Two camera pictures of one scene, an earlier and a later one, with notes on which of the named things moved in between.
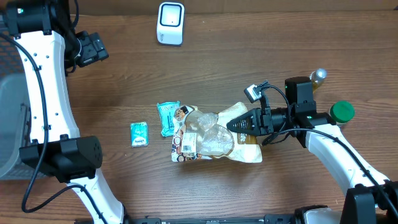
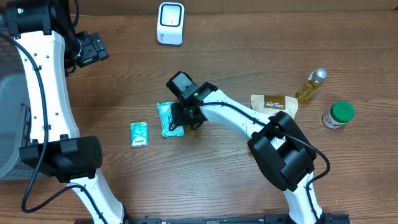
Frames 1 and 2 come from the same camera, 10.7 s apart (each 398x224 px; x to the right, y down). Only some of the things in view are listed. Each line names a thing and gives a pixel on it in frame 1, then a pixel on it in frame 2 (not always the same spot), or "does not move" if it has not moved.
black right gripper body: x=273 y=120 → x=185 y=117
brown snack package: x=199 y=134 → x=272 y=104
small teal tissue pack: x=139 y=133 does not move
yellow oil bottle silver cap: x=318 y=77 does not move
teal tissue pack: x=166 y=109 does not move
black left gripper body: x=94 y=48 does not move
